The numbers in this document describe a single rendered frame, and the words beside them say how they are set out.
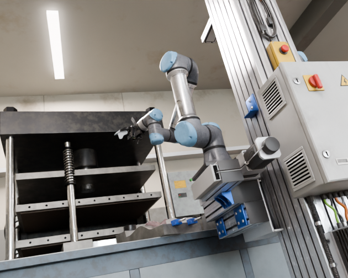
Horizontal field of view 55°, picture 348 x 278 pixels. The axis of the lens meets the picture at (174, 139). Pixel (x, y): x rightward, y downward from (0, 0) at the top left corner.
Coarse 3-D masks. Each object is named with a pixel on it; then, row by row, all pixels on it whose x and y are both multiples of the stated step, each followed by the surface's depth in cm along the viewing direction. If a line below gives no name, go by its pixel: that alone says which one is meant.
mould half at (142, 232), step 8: (168, 224) 173; (184, 224) 179; (192, 224) 182; (200, 224) 185; (128, 232) 200; (136, 232) 189; (144, 232) 183; (152, 232) 177; (160, 232) 171; (168, 232) 171; (176, 232) 174; (184, 232) 177; (120, 240) 202; (128, 240) 195
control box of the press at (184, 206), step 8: (168, 176) 294; (176, 176) 296; (184, 176) 299; (192, 176) 302; (168, 184) 292; (176, 184) 293; (184, 184) 295; (176, 192) 290; (184, 192) 292; (176, 200) 286; (184, 200) 289; (192, 200) 291; (176, 208) 283; (184, 208) 285; (192, 208) 288; (200, 208) 290; (176, 216) 280; (184, 216) 285; (192, 216) 290
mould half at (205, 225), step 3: (201, 216) 192; (204, 216) 193; (201, 219) 192; (204, 219) 192; (201, 222) 192; (204, 222) 191; (207, 222) 192; (210, 222) 192; (213, 222) 193; (201, 225) 192; (204, 225) 190; (207, 225) 191; (210, 225) 191; (213, 225) 192; (204, 228) 189; (207, 228) 190; (210, 228) 191; (213, 228) 191
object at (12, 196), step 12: (12, 144) 249; (12, 156) 245; (156, 156) 287; (12, 168) 241; (12, 180) 237; (12, 192) 234; (144, 192) 339; (168, 192) 273; (12, 204) 231; (168, 204) 268; (12, 216) 227; (144, 216) 328; (168, 216) 265; (12, 228) 224; (12, 240) 221; (12, 252) 218
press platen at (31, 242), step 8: (144, 224) 262; (80, 232) 244; (88, 232) 245; (96, 232) 247; (104, 232) 249; (112, 232) 251; (120, 232) 253; (24, 240) 229; (32, 240) 231; (40, 240) 232; (48, 240) 237; (56, 240) 236; (64, 240) 237; (16, 248) 226
